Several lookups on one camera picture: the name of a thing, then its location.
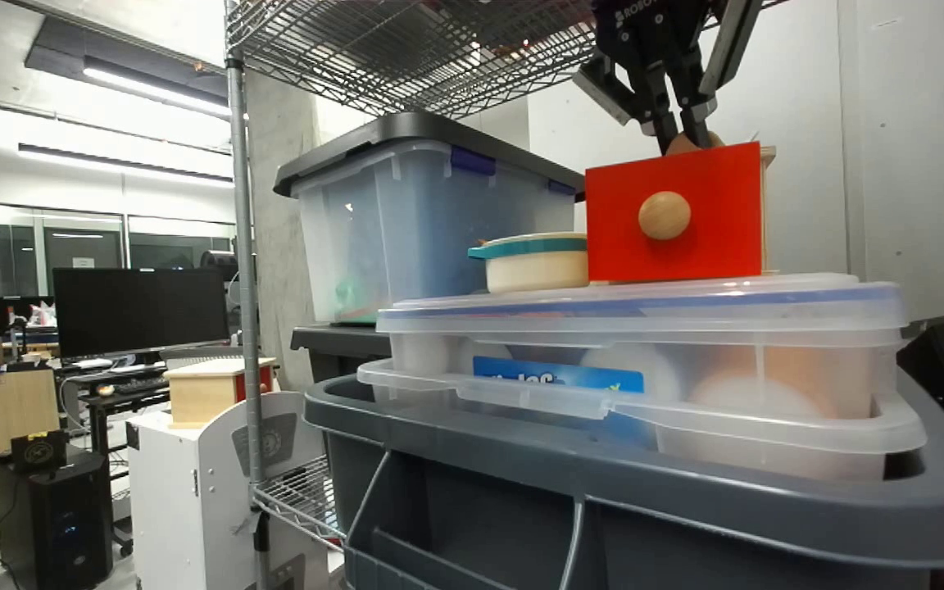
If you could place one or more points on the clear bin with grey lid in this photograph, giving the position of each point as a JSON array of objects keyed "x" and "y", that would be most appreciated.
[{"x": 391, "y": 211}]

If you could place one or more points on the black computer monitor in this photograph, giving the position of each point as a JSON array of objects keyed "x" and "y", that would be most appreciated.
[{"x": 134, "y": 309}]

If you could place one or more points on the clear flat lidded container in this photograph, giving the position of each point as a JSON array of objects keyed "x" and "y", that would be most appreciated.
[{"x": 811, "y": 346}]

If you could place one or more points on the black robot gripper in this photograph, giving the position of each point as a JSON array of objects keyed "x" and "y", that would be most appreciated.
[{"x": 654, "y": 52}]

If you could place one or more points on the white cabinet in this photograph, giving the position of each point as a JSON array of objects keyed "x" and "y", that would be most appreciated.
[{"x": 191, "y": 510}]

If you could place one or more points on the grey storage tote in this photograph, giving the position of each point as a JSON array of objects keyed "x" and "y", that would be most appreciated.
[{"x": 462, "y": 498}]

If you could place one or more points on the wire metal shelf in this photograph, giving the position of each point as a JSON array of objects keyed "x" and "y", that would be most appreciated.
[{"x": 446, "y": 57}]

